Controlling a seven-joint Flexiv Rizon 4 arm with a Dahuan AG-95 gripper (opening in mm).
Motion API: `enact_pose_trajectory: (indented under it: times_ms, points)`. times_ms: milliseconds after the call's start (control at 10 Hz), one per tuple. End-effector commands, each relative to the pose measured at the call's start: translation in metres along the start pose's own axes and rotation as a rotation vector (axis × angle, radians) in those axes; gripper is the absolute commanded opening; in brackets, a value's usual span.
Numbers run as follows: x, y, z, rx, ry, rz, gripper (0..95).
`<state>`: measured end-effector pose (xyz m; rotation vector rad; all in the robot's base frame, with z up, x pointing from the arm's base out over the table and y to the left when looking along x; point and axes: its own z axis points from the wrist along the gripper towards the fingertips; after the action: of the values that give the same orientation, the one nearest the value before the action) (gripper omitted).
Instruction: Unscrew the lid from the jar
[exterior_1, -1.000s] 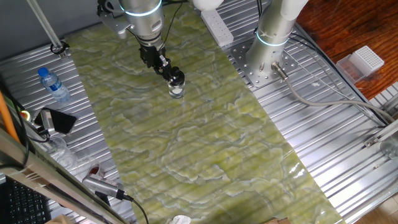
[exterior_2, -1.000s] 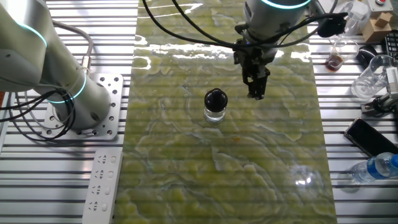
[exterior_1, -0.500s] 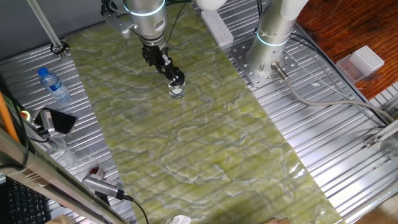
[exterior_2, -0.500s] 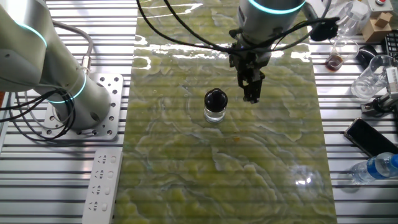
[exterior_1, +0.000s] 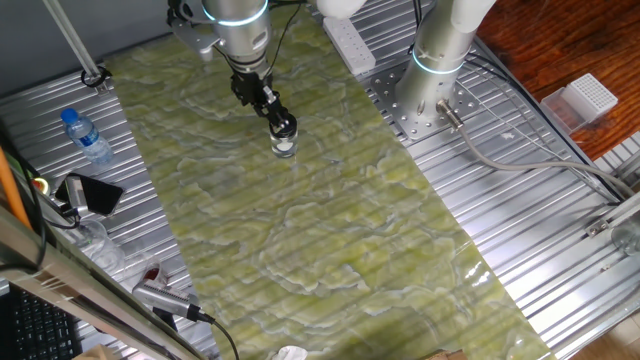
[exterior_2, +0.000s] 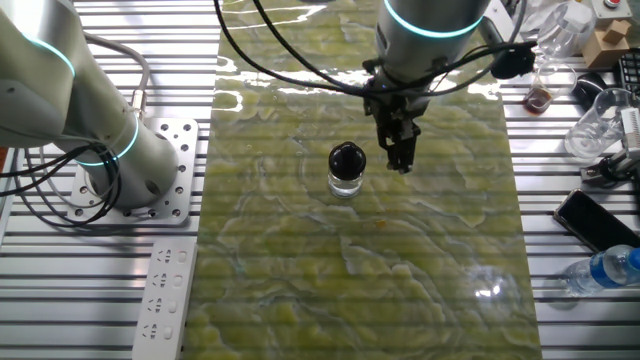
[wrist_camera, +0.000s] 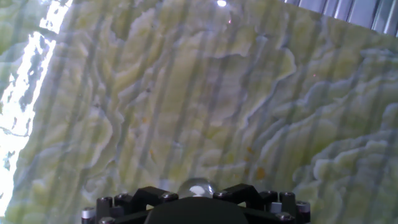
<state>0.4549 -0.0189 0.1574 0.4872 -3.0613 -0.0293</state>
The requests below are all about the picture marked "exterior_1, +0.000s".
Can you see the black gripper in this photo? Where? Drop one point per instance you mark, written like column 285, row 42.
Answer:
column 250, row 90

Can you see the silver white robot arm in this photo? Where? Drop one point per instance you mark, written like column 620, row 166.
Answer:
column 440, row 45

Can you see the small clear glass jar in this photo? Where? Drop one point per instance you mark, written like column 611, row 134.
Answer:
column 284, row 147

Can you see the white power strip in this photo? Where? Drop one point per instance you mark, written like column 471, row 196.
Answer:
column 350, row 47

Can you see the green marble pattern mat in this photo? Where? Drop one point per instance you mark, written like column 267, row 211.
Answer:
column 325, row 225

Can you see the water bottle with blue cap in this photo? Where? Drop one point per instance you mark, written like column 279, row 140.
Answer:
column 90, row 140

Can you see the black smartphone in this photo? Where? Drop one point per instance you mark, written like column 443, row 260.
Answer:
column 102, row 197

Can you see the cup with red-brown liquid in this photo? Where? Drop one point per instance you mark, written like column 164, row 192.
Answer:
column 152, row 275

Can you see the aluminium pole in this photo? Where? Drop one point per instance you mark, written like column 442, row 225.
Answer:
column 75, row 45

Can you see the clear glass cup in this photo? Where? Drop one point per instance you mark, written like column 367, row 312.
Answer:
column 109, row 256

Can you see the clear plastic cup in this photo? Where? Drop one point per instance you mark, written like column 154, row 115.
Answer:
column 92, row 234

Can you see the white crumpled paper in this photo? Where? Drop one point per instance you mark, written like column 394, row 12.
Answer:
column 290, row 354

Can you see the yellow red round button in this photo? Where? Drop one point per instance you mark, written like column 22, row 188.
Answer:
column 41, row 186

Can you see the clear plastic box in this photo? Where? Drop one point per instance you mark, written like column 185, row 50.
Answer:
column 557, row 110

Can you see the orange pole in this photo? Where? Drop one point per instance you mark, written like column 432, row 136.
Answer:
column 12, row 192

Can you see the brown cardboard piece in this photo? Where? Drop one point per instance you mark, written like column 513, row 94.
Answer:
column 447, row 356

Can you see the cardboard box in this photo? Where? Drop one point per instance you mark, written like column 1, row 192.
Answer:
column 95, row 354

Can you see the white pipette tip box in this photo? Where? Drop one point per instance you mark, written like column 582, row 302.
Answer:
column 592, row 97

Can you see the black keyboard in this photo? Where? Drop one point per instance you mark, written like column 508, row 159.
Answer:
column 40, row 330

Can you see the clear glass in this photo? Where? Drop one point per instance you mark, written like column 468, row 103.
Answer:
column 627, row 240

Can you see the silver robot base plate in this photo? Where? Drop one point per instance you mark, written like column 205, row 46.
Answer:
column 385, row 90

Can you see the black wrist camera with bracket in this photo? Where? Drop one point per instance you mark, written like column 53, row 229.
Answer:
column 192, row 35

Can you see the silver camera on frame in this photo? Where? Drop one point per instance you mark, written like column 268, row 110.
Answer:
column 160, row 297

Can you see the small silver camera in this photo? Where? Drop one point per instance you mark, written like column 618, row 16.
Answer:
column 76, row 195

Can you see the aluminium frame beam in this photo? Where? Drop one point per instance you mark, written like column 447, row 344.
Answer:
column 75, row 285

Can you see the small metal bracket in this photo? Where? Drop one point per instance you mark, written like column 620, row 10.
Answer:
column 597, row 227

